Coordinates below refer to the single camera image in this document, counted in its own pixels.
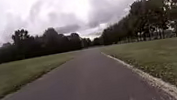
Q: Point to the grey asphalt path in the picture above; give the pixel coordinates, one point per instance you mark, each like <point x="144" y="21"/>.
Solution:
<point x="88" y="86"/>

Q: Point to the dark wood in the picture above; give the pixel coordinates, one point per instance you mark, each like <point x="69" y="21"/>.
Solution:
<point x="28" y="46"/>

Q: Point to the pale gravel strip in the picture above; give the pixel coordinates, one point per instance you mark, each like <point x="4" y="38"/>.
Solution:
<point x="148" y="78"/>

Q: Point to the row of trees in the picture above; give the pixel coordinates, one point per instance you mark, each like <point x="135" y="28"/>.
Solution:
<point x="152" y="16"/>

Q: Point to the grass field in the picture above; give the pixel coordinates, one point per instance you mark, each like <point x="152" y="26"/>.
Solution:
<point x="168" y="54"/>
<point x="9" y="76"/>

